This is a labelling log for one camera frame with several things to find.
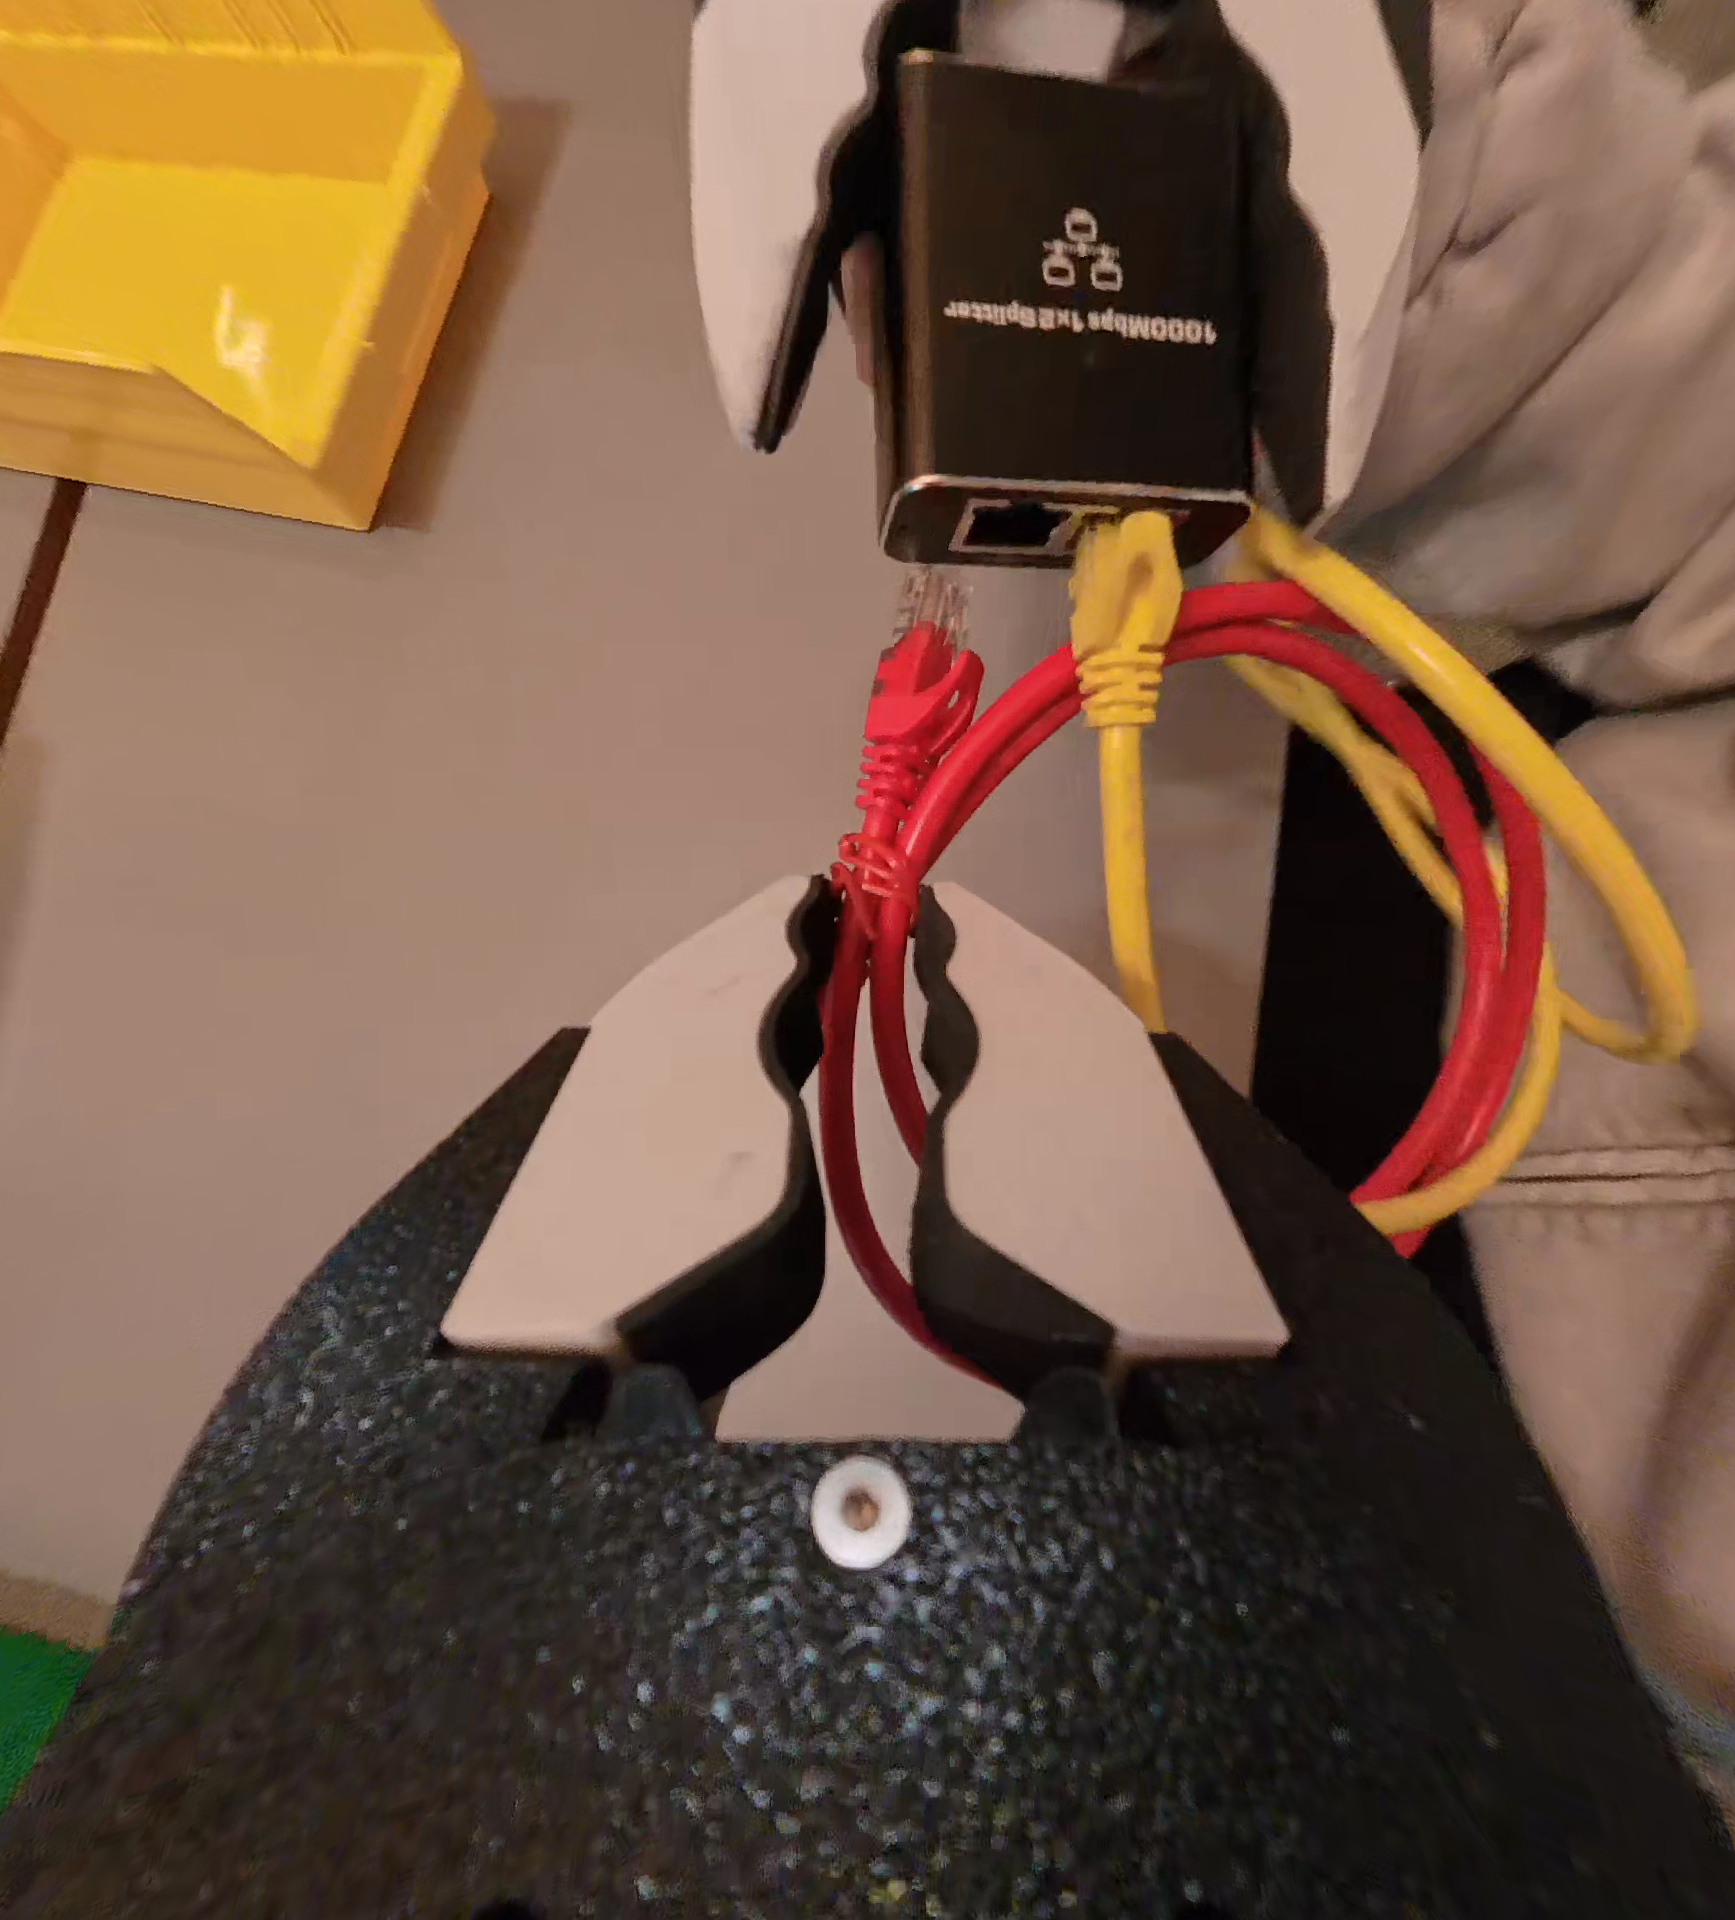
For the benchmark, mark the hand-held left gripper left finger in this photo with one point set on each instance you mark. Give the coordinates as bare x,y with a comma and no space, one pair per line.
642,1185

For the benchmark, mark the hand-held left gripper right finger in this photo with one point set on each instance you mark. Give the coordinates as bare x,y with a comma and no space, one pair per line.
1108,1200

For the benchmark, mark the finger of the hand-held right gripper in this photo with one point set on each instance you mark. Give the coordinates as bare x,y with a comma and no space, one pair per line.
754,181
1356,224

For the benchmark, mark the black ethernet splitter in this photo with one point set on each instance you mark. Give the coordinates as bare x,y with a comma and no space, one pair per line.
1062,404

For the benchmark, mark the yellow plastic bin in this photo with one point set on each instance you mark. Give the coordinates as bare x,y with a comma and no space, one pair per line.
177,271

